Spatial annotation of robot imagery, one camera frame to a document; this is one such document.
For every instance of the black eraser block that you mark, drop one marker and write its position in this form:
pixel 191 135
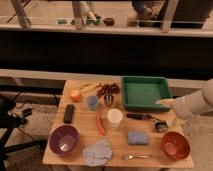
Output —
pixel 68 114

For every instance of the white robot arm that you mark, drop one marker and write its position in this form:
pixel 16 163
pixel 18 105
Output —
pixel 190 106

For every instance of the bunch of dark grapes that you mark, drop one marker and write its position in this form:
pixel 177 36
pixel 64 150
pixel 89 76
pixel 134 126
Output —
pixel 108 89

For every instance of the small metal cup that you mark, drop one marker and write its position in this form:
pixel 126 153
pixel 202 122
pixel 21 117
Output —
pixel 108 99

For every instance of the yellow banana peel toy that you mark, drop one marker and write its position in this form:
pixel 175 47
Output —
pixel 89 87

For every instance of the blue plastic cup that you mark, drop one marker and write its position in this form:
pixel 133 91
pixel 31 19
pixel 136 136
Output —
pixel 92 102

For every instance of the white paper cup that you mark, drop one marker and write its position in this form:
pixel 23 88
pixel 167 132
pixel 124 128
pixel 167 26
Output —
pixel 114 117

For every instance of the orange fruit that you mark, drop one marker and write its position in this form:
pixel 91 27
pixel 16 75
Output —
pixel 75 95

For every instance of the green plastic tray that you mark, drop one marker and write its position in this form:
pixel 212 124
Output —
pixel 141 93

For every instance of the wooden table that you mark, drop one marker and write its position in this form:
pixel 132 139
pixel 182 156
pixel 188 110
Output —
pixel 84 121

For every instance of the blue sponge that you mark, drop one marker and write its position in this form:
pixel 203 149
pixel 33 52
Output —
pixel 137 138

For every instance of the small black clip object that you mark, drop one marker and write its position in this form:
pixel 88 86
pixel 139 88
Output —
pixel 161 126

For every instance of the grey cloth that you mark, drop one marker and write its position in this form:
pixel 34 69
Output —
pixel 97 154

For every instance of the purple bowl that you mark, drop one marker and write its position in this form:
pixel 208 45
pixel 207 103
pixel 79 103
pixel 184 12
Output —
pixel 64 139

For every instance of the silver fork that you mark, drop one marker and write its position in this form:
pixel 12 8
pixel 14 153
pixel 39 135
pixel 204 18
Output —
pixel 130 157

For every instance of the red-orange bowl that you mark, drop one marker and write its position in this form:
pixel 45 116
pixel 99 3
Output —
pixel 175 145

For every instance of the black handled tool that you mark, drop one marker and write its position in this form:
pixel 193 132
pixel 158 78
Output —
pixel 140 116

